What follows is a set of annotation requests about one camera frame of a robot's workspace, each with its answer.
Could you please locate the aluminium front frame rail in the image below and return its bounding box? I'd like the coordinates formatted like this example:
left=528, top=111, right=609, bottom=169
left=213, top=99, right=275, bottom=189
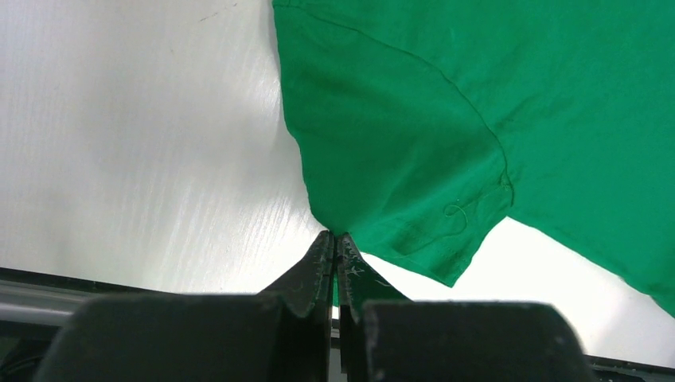
left=1, top=281, right=95, bottom=326

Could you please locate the green t-shirt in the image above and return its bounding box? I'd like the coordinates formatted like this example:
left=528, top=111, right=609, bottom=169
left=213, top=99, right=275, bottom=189
left=272, top=1, right=674, bottom=314

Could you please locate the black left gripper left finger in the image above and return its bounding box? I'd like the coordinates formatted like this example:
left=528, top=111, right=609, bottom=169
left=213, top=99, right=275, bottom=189
left=35, top=231, right=335, bottom=381

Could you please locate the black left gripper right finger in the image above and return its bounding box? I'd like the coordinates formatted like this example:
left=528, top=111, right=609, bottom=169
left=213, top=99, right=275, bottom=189
left=336, top=235, right=595, bottom=381

